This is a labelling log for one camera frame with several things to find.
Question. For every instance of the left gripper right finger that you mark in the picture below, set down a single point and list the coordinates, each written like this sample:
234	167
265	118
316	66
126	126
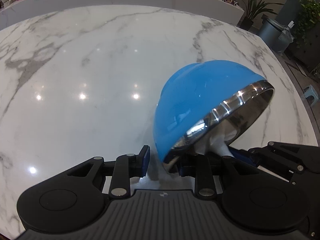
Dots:
185	166

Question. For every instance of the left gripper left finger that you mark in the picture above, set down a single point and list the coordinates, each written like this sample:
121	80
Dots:
143	159

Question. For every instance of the blue steel bowl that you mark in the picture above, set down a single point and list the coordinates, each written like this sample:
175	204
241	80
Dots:
205	98

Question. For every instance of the small blue stool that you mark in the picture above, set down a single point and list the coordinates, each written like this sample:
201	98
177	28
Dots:
311	95

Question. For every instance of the grey trash bin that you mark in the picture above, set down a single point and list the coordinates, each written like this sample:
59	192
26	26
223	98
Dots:
270	31

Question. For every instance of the potted green plant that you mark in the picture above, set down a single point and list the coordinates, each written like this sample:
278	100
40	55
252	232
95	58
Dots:
253	8

